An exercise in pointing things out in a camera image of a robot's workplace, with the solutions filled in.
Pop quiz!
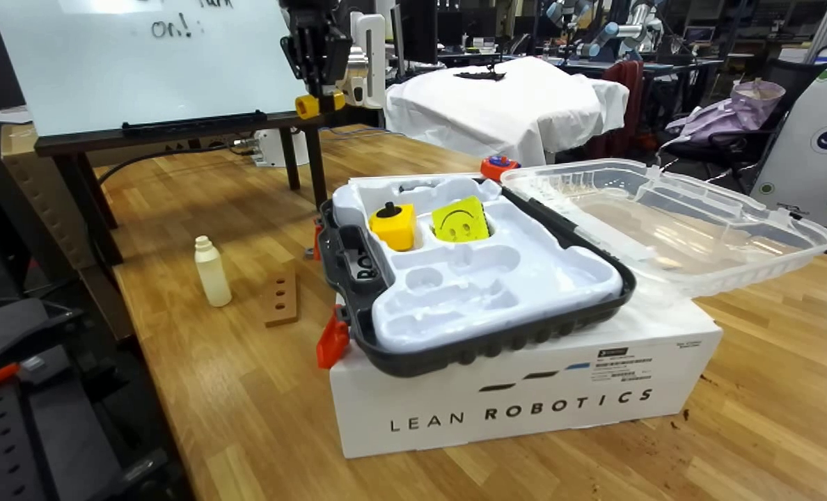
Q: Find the black whiteboard tray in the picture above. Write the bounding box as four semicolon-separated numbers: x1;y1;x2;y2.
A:
33;106;383;156

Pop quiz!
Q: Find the whiteboard with writing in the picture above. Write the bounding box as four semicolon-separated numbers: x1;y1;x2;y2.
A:
0;0;305;135

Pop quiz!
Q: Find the cream plastic bottle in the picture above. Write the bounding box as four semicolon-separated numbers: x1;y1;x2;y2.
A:
196;232;232;305

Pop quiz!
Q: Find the clear plastic case lid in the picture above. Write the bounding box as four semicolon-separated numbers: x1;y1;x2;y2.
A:
501;157;827;296

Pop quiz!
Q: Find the white machine cabinet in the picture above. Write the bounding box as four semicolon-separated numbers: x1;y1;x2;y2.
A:
753;46;827;225

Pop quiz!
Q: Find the yellow smiley face piece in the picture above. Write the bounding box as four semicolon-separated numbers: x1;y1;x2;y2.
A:
431;196;490;241

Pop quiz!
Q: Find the yellow dumbbell shaped object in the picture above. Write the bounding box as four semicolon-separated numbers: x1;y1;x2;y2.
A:
296;91;349;118

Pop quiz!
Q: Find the wooden block with holes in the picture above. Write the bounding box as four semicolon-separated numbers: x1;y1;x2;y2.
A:
264;264;298;326

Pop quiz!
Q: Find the white cloth covered table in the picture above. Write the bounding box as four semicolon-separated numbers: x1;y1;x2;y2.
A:
384;56;629;163

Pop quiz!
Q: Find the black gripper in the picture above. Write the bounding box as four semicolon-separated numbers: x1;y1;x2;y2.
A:
282;0;351;88

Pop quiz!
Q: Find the yellow black cube piece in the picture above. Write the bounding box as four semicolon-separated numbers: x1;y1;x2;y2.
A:
367;202;415;251

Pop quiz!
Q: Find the white cardboard Lean Robotics box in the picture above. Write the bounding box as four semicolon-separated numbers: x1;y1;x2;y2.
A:
328;281;722;459

